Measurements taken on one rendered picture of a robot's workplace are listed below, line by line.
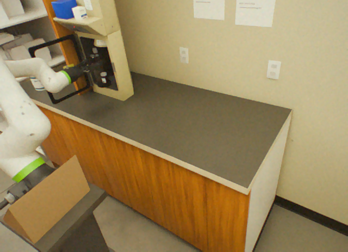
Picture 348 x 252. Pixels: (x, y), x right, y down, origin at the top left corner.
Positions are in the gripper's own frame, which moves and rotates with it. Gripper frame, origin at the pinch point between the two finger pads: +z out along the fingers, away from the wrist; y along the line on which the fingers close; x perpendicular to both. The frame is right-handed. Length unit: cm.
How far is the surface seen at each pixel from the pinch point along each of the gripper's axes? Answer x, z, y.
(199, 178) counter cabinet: 40, -27, -93
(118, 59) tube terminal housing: -2.1, 4.7, -16.1
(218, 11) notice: -24, 43, -69
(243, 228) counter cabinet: 64, -28, -118
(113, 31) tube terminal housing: -19.5, 6.2, -16.3
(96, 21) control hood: -28.4, -4.7, -16.4
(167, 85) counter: 29, 33, -32
